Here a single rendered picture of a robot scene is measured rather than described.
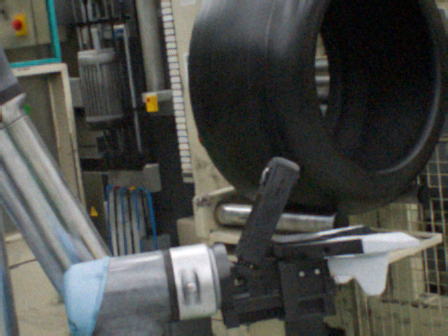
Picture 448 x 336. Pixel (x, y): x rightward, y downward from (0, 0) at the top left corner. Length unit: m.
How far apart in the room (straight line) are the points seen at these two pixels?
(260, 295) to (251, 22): 0.88
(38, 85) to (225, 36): 0.58
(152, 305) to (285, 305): 0.13
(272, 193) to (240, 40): 0.85
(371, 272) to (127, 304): 0.24
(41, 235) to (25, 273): 1.10
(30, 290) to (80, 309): 1.23
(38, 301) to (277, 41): 0.84
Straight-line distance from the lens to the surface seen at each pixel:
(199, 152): 2.20
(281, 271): 0.96
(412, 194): 2.07
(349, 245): 0.94
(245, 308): 0.98
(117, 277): 0.95
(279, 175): 0.96
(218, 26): 1.84
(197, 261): 0.95
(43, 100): 2.23
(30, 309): 2.18
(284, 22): 1.75
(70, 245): 1.06
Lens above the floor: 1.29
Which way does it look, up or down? 8 degrees down
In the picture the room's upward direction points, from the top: 7 degrees counter-clockwise
